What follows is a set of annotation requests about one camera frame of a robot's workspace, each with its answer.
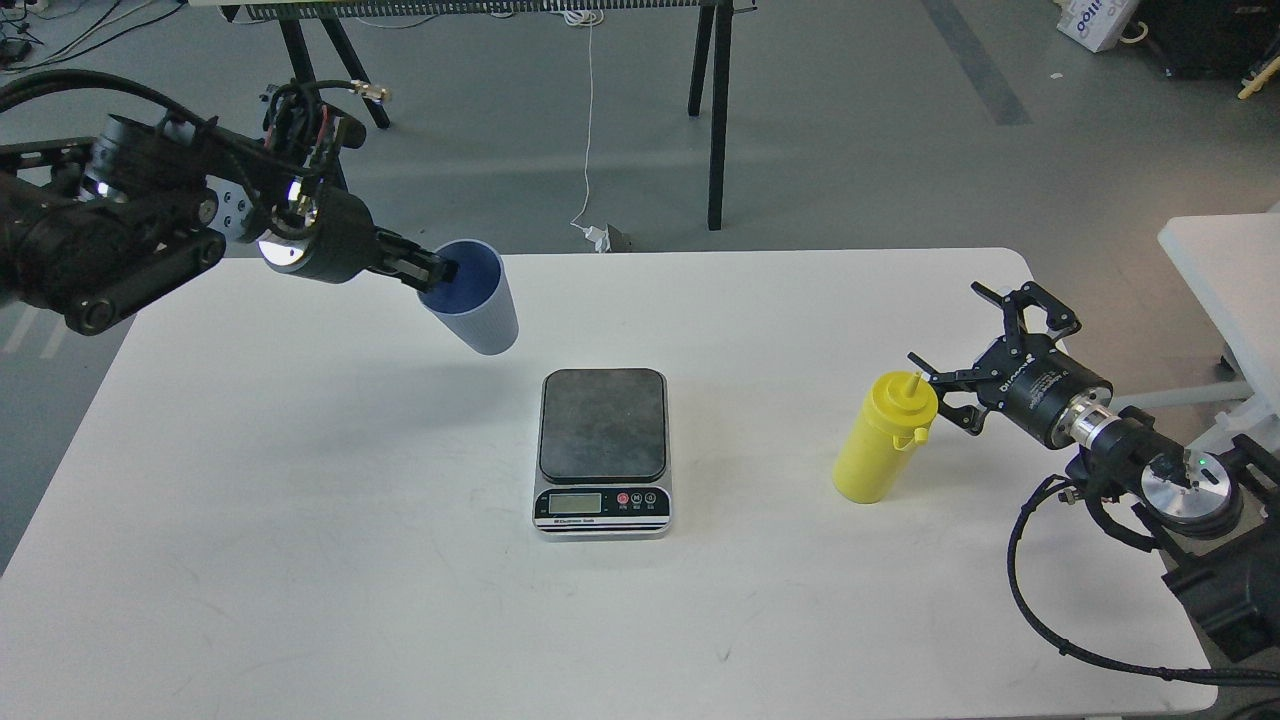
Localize black cables on floor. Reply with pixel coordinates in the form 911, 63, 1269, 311
0, 0, 186, 73

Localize white hanging cable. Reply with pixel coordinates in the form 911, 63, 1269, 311
563, 8, 605, 233

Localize white cardboard box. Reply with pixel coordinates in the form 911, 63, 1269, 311
1056, 1, 1149, 54

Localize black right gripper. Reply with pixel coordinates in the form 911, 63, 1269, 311
908, 281, 1114, 448

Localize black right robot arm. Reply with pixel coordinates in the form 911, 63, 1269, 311
911, 281, 1279, 688

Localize blue ribbed plastic cup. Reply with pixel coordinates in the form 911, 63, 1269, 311
419, 240, 518, 356

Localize white side table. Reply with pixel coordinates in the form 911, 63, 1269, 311
1157, 211, 1279, 414

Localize yellow squeeze seasoning bottle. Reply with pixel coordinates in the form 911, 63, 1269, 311
832, 372, 940, 503

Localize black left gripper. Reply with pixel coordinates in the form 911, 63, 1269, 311
259, 190, 460, 293

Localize white power plug adapter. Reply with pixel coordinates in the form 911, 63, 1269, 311
581, 225, 612, 254

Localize black trestle table background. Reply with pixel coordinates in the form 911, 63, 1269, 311
188, 0, 758, 233

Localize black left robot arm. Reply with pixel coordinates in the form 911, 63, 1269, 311
3, 70, 460, 336

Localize silver digital kitchen scale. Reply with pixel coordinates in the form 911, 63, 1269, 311
531, 368, 675, 541

